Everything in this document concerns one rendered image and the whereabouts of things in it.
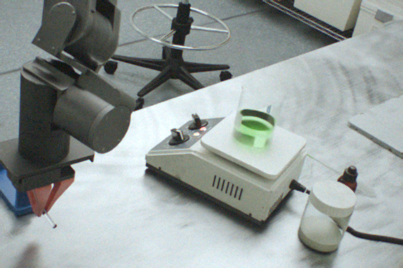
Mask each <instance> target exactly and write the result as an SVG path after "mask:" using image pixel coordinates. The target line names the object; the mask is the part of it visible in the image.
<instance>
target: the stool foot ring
mask: <svg viewBox="0 0 403 268"><path fill-rule="evenodd" d="M149 8H155V9H157V11H158V12H160V13H161V14H162V15H163V16H165V17H166V18H167V19H168V20H169V21H171V22H172V23H171V31H170V32H169V33H168V34H166V35H164V36H163V37H162V38H160V39H159V40H158V39H155V38H152V37H151V36H149V35H146V34H145V33H144V32H142V31H140V30H139V29H138V28H137V27H136V25H135V23H134V22H133V17H134V16H135V15H136V14H137V13H138V12H139V11H142V10H145V9H149ZM161 8H174V9H177V8H178V4H149V5H146V6H142V7H139V8H137V9H136V10H134V11H133V12H132V13H131V15H130V18H129V20H130V24H131V26H132V28H133V29H134V30H135V31H136V32H137V33H138V34H139V35H140V36H142V37H144V38H146V39H148V40H150V41H152V42H154V43H157V44H159V45H162V46H165V47H169V48H175V49H179V50H188V51H207V50H215V49H218V48H221V47H223V46H225V45H226V44H228V43H229V42H230V40H231V38H232V32H231V30H230V28H229V27H228V26H227V25H226V24H225V23H224V22H223V21H222V20H220V19H218V18H217V17H215V16H213V15H211V14H209V13H206V12H204V11H200V10H198V9H194V8H191V12H194V13H198V14H202V15H204V16H206V17H209V18H211V19H213V20H215V21H216V22H218V23H220V24H221V25H222V26H223V27H224V28H225V29H226V30H219V29H214V28H204V27H199V26H192V25H191V24H192V23H193V22H194V20H193V18H192V17H189V21H188V23H178V22H177V21H176V17H175V18H172V17H171V16H170V15H168V14H167V13H165V12H164V11H163V10H162V9H161ZM190 30H196V31H207V32H214V33H226V34H228V37H227V39H226V41H224V42H223V43H220V44H218V45H214V46H209V47H186V46H181V45H175V44H171V43H167V42H164V40H166V39H167V38H169V37H170V36H172V35H173V34H175V35H179V36H186V35H189V34H190Z"/></svg>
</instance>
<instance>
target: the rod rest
mask: <svg viewBox="0 0 403 268"><path fill-rule="evenodd" d="M0 195H1V196H2V198H3V199H4V200H5V202H6V203H7V204H8V206H9V208H10V209H11V211H12V212H13V213H14V215H15V216H19V215H23V214H26V213H29V212H32V211H33V209H32V207H31V203H30V199H29V197H28V195H27V193H26V192H23V193H20V192H18V191H17V190H16V189H15V188H14V186H13V185H12V182H11V181H10V180H9V179H8V178H7V177H6V170H5V169H4V167H3V166H2V165H1V163H0Z"/></svg>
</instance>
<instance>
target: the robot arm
mask: <svg viewBox="0 0 403 268"><path fill-rule="evenodd" d="M117 2H118V0H44V4H43V14H42V25H41V27H40V28H39V30H38V31H37V34H36V35H35V37H34V39H33V40H32V42H31V43H32V44H34V45H36V46H37V47H39V48H40V49H41V50H43V51H44V52H47V53H49V54H51V55H52V56H54V57H56V58H57V59H59V60H61V61H62V62H61V61H59V60H54V59H53V58H51V57H50V58H48V59H43V58H41V57H39V56H37V57H35V60H31V61H27V62H25V63H24V64H23V65H22V66H21V72H20V112H19V133H18V138H14V139H10V140H6V141H2V142H0V163H1V165H2V166H3V167H4V169H5V170H6V177H7V178H8V179H9V180H10V181H11V182H12V185H13V186H14V188H15V189H16V190H17V191H18V192H20V193H23V192H27V193H28V197H29V199H30V203H31V207H32V209H33V212H34V213H35V214H36V215H37V217H41V215H42V213H43V210H44V209H46V211H47V212H49V211H50V210H51V208H52V206H53V205H54V204H55V202H56V201H57V200H58V199H59V198H60V197H61V195H63V193H64V192H65V191H66V190H67V189H68V188H69V187H70V186H71V184H72V183H73V182H74V179H75V178H76V171H75V170H74V169H73V168H72V165H75V164H79V163H81V162H85V161H88V160H90V162H91V163H93V162H94V157H95V152H96V153H98V154H107V153H109V152H111V151H112V150H114V149H115V148H116V147H117V146H118V145H119V144H120V143H121V142H122V140H123V139H124V138H125V136H126V134H127V132H128V129H129V127H130V123H131V115H132V113H133V111H134V109H135V107H136V100H135V99H134V98H133V97H132V96H131V95H129V94H128V93H127V92H125V91H124V90H123V89H121V88H120V87H118V86H117V85H116V84H114V83H112V81H110V80H109V79H107V78H105V77H103V76H102V75H100V74H98V72H99V70H100V69H101V67H102V66H105V64H106V62H107V61H108V60H109V59H111V58H112V56H113V55H114V54H115V51H116V48H117V46H118V42H119V35H120V22H121V15H122V11H121V10H120V9H119V8H118V7H117ZM62 51H64V52H65V53H68V54H69V55H71V56H73V57H74V58H73V59H72V58H70V57H68V56H66V55H65V54H63V53H62ZM73 68H75V69H77V70H78V71H80V72H81V74H78V73H77V72H75V70H74V69H73ZM52 184H54V186H53V188H52Z"/></svg>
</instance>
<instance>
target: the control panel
mask: <svg viewBox="0 0 403 268"><path fill-rule="evenodd" d="M224 118H225V117H221V118H207V119H201V120H207V121H208V125H207V126H205V127H204V128H206V129H204V130H201V129H198V130H189V129H188V126H189V125H190V124H192V123H193V120H189V121H187V122H186V123H185V124H184V125H182V126H181V127H179V128H178V129H179V130H181V131H182V132H183V134H184V135H188V136H189V137H190V139H189V140H188V141H187V142H184V143H182V144H180V145H173V146H172V145H169V144H168V141H170V139H172V136H171V134H170V135H169V136H168V137H166V138H165V139H164V140H163V141H161V142H160V143H158V144H157V145H156V146H155V147H153V148H152V149H151V150H150V151H158V150H180V149H189V148H191V147H192V146H193V145H194V144H195V143H196V142H198V141H199V140H200V139H201V138H202V137H203V136H204V135H205V134H207V133H208V132H209V131H210V130H211V129H212V128H214V127H215V126H216V125H218V124H219V123H220V122H221V121H222V120H224ZM195 133H199V134H198V135H194V134H195Z"/></svg>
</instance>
